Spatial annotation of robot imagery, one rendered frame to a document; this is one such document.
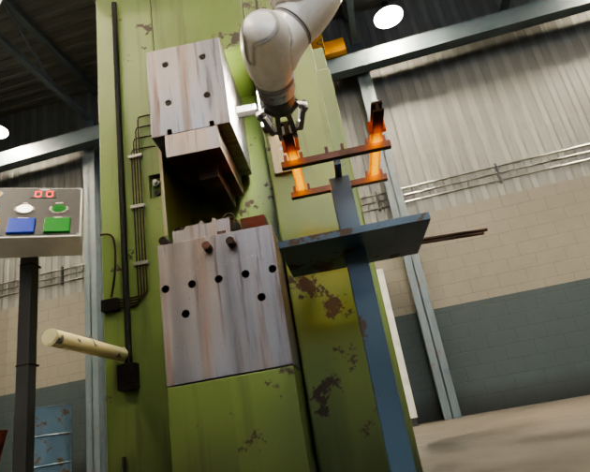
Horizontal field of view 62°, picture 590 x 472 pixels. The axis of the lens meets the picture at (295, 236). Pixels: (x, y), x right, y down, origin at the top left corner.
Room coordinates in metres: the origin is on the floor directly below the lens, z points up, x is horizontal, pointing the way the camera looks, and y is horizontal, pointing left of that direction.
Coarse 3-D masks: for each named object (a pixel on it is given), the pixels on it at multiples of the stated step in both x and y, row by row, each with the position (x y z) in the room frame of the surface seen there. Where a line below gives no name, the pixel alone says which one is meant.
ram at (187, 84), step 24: (168, 48) 1.52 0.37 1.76; (192, 48) 1.52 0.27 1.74; (216, 48) 1.51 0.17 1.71; (168, 72) 1.52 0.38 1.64; (192, 72) 1.52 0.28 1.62; (216, 72) 1.52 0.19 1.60; (168, 96) 1.52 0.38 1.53; (192, 96) 1.52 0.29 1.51; (216, 96) 1.52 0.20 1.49; (168, 120) 1.52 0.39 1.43; (192, 120) 1.52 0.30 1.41; (216, 120) 1.52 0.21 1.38; (240, 120) 1.79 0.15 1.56; (240, 144) 1.68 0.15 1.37; (240, 168) 1.86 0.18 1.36
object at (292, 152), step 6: (288, 132) 1.09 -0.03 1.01; (288, 138) 1.10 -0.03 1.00; (282, 144) 1.17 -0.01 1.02; (288, 144) 1.13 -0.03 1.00; (294, 144) 1.14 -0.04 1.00; (288, 150) 1.16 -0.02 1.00; (294, 150) 1.17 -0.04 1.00; (288, 156) 1.21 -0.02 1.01; (294, 156) 1.22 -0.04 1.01; (300, 168) 1.29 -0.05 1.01; (294, 174) 1.33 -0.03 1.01; (300, 174) 1.33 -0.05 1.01; (300, 180) 1.37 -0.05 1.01; (300, 186) 1.42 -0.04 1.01
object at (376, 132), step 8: (376, 104) 1.06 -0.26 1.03; (376, 112) 1.06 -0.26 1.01; (376, 120) 1.10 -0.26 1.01; (368, 128) 1.15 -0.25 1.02; (376, 128) 1.14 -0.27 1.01; (384, 128) 1.15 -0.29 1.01; (376, 136) 1.19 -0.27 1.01; (376, 152) 1.28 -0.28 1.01; (376, 160) 1.33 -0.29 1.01; (376, 168) 1.38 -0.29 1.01
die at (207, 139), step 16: (208, 128) 1.52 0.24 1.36; (176, 144) 1.52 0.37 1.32; (192, 144) 1.52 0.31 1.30; (208, 144) 1.52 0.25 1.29; (224, 144) 1.61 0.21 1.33; (176, 160) 1.56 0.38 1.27; (192, 160) 1.57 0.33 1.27; (208, 160) 1.59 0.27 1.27; (224, 160) 1.61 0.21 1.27; (192, 176) 1.69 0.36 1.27; (240, 176) 1.90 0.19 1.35; (192, 192) 1.82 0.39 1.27; (240, 192) 1.90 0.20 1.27
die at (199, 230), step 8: (200, 224) 1.52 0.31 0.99; (208, 224) 1.52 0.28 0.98; (216, 224) 1.52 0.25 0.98; (224, 224) 1.52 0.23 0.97; (176, 232) 1.53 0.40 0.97; (184, 232) 1.52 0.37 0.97; (192, 232) 1.52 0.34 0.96; (200, 232) 1.52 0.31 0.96; (208, 232) 1.52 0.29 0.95; (216, 232) 1.52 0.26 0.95; (176, 240) 1.53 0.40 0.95; (184, 240) 1.52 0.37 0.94
